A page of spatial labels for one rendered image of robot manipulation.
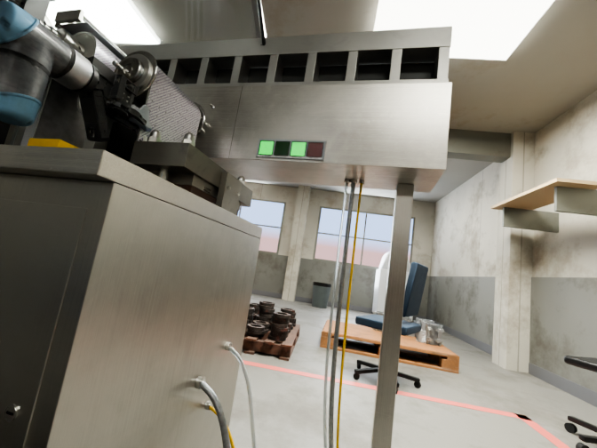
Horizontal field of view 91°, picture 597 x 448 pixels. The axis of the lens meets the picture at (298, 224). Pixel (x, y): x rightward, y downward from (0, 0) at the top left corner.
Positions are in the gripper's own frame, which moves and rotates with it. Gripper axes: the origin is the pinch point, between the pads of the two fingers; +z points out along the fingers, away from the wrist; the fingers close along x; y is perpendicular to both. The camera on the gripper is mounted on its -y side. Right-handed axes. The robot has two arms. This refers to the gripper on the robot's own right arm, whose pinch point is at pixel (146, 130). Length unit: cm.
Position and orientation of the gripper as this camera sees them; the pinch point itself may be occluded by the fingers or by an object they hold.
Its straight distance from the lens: 96.2
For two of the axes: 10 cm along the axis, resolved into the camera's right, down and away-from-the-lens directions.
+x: -9.6, -1.0, 2.5
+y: 1.5, -9.8, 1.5
